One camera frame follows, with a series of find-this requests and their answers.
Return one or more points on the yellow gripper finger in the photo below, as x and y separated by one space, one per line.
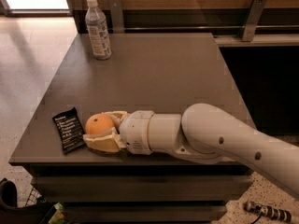
108 141
117 117

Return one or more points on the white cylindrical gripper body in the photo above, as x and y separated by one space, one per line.
136 132

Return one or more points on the orange fruit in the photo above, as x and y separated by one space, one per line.
98 123

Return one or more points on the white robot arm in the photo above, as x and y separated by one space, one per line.
203 134

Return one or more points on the black rxbar chocolate wrapper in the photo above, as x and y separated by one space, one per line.
70 130

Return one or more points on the grey drawer cabinet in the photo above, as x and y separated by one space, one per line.
164 73

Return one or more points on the green package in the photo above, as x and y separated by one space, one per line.
55 216

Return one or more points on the clear plastic water bottle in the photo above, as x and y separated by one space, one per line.
96 23

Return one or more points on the black bag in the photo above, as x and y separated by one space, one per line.
11 213

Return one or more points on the grey side shelf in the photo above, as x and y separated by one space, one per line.
258 41

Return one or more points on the black striped cylindrical tool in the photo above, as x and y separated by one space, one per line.
272 213

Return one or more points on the left metal wall bracket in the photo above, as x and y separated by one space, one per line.
116 13

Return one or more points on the metal wall bracket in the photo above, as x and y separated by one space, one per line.
249 28
116 13

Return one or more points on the right metal wall bracket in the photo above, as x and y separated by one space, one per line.
249 28

